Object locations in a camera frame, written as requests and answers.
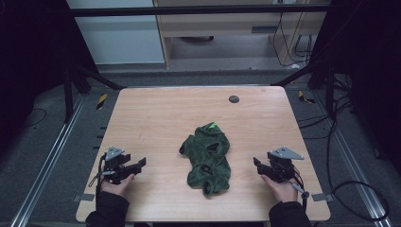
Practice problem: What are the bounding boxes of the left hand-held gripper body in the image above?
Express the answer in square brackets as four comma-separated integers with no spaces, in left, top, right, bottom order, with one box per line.
[102,146,137,185]

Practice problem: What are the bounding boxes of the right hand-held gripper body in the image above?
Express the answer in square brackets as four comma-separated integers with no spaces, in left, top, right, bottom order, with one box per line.
[264,146,305,184]

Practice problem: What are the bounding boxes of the person's left hand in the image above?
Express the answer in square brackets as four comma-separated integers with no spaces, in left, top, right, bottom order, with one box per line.
[99,172,136,199]

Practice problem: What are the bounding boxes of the person's right hand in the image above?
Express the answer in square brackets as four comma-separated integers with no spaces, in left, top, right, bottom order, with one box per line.
[260,173,300,204]

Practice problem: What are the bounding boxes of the dark green crumpled garment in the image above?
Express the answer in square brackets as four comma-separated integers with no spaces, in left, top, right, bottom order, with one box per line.
[178,121,232,198]

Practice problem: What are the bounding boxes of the yellow black striped tape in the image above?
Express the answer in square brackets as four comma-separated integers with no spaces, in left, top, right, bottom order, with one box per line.
[297,90,317,105]
[96,93,109,112]

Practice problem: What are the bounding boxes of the black metal stand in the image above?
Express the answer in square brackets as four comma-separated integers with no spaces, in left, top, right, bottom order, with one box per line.
[61,61,128,125]
[270,58,337,121]

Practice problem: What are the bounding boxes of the white cabinet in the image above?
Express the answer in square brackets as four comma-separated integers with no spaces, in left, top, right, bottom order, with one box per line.
[65,0,166,66]

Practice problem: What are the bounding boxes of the dark curtain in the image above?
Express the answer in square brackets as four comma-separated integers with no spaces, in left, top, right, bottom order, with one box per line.
[0,0,100,155]
[309,0,401,178]

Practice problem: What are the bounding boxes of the light wooden desk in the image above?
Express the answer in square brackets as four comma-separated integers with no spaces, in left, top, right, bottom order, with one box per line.
[152,0,332,69]

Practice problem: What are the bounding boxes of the left hand-held gripper cable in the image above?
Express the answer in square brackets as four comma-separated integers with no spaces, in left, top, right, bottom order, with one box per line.
[87,153,116,205]

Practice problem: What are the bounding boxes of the hand-held gripper cable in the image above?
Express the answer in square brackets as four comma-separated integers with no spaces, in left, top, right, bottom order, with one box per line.
[288,169,310,212]
[87,153,116,205]

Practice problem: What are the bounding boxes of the right hand-held gripper cable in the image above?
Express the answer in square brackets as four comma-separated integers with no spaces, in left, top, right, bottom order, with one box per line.
[288,169,310,212]

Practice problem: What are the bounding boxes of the grey table edge bracket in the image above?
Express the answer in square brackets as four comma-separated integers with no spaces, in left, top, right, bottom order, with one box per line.
[72,192,96,203]
[311,192,335,203]

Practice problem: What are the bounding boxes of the long black floor cable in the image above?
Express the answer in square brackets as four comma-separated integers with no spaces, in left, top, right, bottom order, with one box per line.
[297,94,391,222]

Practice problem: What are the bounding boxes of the aluminium floor rail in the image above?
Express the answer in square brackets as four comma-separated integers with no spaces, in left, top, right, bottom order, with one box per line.
[313,90,394,227]
[9,94,87,227]

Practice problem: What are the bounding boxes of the thin black floor cable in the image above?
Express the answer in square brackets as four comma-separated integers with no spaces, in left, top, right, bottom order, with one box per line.
[19,107,48,130]

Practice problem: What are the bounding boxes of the black cables at desk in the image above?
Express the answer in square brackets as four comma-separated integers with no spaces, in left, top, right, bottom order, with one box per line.
[271,0,314,68]

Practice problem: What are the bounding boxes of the black horizontal frame bar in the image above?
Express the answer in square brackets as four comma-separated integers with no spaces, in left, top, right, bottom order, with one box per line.
[69,4,333,18]

